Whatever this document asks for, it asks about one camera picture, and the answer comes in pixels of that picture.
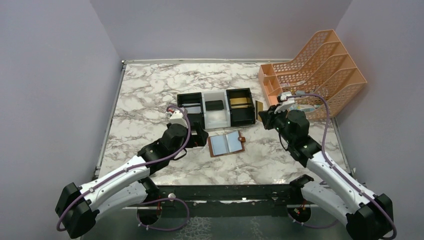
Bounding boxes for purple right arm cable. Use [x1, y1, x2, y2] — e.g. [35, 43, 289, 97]
[279, 93, 398, 240]

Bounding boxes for brown leather card holder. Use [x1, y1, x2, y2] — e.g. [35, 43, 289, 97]
[207, 131, 246, 158]

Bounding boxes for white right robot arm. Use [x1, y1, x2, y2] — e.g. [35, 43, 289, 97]
[258, 106, 397, 240]

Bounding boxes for black and white card tray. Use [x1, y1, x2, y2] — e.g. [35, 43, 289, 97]
[176, 88, 256, 130]

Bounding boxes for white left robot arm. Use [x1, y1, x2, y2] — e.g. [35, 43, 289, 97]
[55, 122, 209, 239]

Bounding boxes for black card in tray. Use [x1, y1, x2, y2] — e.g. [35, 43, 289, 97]
[205, 100, 225, 111]

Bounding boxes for gold card in tray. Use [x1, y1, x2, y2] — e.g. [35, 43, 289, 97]
[229, 97, 251, 109]

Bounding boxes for orange plastic file organizer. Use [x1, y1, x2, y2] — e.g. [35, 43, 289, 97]
[258, 29, 367, 120]

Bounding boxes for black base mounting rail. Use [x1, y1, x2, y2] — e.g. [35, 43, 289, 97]
[77, 183, 374, 210]

